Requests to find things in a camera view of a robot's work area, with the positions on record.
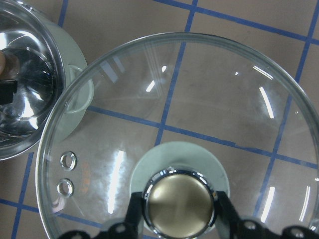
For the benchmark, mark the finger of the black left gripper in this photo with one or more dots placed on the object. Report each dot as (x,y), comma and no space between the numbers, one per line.
(7,89)

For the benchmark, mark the glass pot lid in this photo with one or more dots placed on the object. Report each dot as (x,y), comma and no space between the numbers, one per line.
(179,116)

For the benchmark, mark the pale green steel pot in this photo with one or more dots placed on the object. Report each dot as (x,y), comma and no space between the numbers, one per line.
(45,60)

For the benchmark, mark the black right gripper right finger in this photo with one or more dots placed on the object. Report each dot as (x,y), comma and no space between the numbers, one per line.
(228,222)

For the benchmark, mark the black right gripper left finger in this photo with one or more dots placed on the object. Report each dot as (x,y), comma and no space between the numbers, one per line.
(134,219)

